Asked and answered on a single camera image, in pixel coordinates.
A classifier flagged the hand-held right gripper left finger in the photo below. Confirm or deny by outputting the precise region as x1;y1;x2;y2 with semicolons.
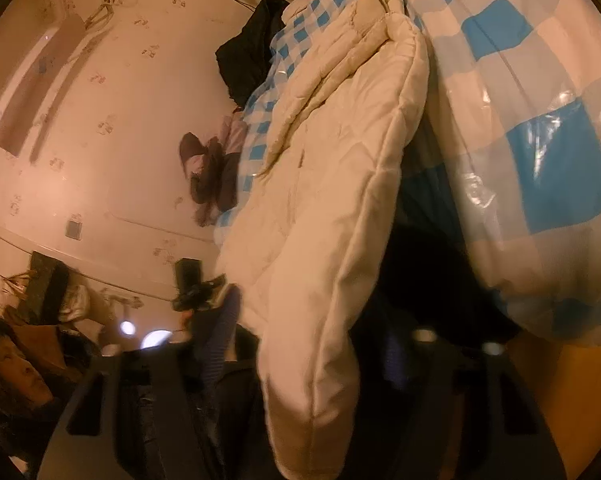
40;284;262;480

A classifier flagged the dark green box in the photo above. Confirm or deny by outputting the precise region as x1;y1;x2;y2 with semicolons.
24;252;72;327

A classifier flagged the blue checkered bed cover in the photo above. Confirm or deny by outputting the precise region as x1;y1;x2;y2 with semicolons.
215;0;601;346

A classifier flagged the white air conditioner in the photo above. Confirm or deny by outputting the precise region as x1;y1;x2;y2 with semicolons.
0;12;88;157

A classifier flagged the pink and brown garment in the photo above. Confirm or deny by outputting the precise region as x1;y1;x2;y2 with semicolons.
179;115;248;228

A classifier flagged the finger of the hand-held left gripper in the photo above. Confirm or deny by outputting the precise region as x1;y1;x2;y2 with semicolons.
195;274;227;307

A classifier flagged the person's head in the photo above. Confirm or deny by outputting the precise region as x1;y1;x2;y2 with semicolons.
0;312;57;411

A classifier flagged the silver bag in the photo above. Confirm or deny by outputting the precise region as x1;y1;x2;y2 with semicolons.
55;285;92;324

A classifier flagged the white quilted coat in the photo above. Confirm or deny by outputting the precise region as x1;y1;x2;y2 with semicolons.
213;0;429;478

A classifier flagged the metal wire hanger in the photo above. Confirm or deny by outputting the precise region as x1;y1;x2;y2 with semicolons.
83;0;137;29

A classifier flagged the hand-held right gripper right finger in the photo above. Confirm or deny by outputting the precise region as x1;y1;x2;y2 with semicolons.
375;327;566;480

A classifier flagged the black garment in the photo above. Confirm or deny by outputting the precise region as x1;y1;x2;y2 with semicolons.
215;0;294;108

